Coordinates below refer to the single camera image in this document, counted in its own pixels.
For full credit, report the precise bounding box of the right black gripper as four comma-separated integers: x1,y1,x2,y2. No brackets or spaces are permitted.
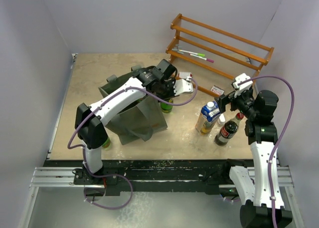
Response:
215,87,258,119

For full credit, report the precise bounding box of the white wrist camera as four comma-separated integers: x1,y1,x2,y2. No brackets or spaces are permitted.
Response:
232,73,253,98
173,79,194,96

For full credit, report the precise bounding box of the grey marker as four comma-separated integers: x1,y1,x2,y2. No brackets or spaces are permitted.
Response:
171,44,184,54

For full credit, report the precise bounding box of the aluminium frame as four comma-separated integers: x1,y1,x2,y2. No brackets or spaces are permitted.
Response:
17,163,306,228

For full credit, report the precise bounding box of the green canvas bag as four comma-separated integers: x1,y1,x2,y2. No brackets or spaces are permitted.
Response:
100,72,167,145

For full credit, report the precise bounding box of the red white small packet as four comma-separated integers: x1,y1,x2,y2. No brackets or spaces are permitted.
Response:
210,85,224,96

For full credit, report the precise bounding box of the blue juice carton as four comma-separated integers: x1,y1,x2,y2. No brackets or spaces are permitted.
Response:
195,101,221,135

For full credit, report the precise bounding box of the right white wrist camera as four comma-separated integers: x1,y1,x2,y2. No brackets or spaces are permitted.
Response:
232,73,253,98

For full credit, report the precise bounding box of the green capped marker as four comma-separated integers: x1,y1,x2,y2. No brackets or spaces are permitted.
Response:
179,49,205,57

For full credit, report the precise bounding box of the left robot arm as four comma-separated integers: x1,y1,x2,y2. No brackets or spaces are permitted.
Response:
72,59,177,184

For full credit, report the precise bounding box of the pink capped marker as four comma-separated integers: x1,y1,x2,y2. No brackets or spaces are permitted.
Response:
190,54,214,63

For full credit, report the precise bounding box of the orange wooden shelf rack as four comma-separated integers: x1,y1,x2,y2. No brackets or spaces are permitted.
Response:
165,13,274,97

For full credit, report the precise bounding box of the green Perrier glass bottle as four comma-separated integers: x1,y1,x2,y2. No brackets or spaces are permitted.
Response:
160,98,173,113

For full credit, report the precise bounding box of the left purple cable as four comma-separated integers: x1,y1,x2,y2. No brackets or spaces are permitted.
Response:
67,77,198,210

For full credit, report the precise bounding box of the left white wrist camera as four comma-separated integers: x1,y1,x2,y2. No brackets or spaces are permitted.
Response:
173,79,194,96

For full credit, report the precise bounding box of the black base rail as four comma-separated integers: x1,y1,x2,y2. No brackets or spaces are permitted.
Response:
44,159,254,196

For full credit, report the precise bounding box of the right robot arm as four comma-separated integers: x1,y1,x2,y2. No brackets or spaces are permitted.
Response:
215,88,293,228

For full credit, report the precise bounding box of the green round glass bottle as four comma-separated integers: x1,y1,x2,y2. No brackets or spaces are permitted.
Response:
101,137,111,150

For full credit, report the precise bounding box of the dark cola bottle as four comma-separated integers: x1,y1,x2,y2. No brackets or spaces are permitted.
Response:
215,112,244,146

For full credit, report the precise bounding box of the white red eraser box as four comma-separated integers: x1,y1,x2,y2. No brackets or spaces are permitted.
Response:
178,72,192,79

